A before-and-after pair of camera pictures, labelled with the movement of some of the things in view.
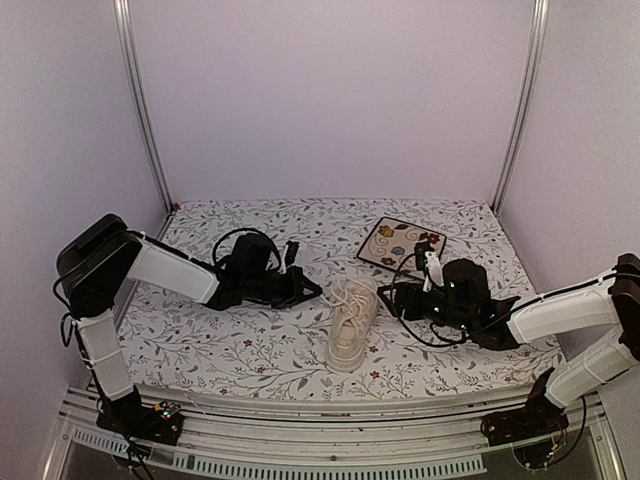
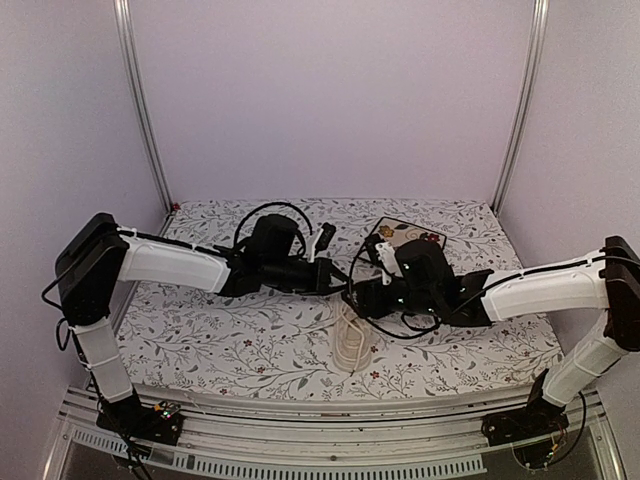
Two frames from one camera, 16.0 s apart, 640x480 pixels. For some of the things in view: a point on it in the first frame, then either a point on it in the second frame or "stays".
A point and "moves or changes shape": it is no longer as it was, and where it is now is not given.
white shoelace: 354,294 moves or changes shape
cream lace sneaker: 354,302 stays
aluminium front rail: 234,440 stays
